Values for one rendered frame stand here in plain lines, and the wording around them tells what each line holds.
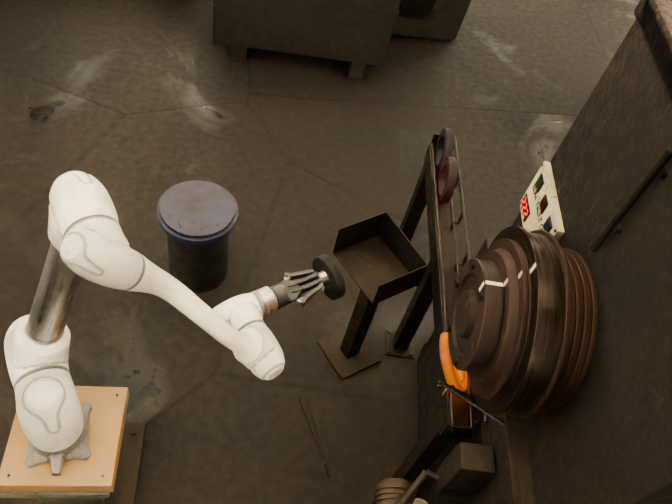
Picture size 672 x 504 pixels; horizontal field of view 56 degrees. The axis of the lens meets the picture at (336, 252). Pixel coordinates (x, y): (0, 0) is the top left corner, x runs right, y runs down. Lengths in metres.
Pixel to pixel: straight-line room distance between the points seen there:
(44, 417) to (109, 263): 0.58
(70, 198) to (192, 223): 0.99
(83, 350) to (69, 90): 1.60
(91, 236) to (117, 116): 2.16
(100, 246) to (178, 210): 1.10
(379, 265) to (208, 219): 0.72
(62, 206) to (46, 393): 0.57
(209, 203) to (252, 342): 0.93
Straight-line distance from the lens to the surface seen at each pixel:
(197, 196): 2.63
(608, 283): 1.50
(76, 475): 2.12
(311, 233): 3.10
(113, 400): 2.19
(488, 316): 1.48
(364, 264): 2.28
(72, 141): 3.51
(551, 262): 1.50
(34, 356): 2.01
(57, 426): 1.96
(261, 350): 1.82
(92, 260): 1.50
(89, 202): 1.59
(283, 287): 1.98
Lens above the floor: 2.39
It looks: 52 degrees down
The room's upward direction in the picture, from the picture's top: 15 degrees clockwise
